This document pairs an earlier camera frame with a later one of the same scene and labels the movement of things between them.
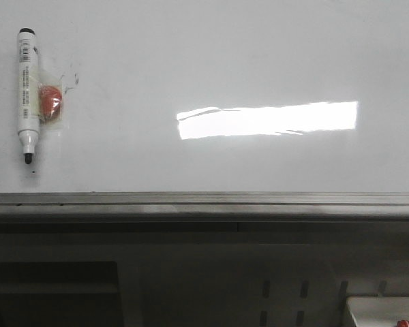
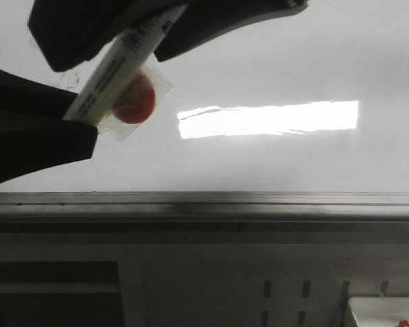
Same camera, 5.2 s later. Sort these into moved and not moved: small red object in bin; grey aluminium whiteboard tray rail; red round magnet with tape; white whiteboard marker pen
Moved: white whiteboard marker pen; red round magnet with tape
Not moved: grey aluminium whiteboard tray rail; small red object in bin
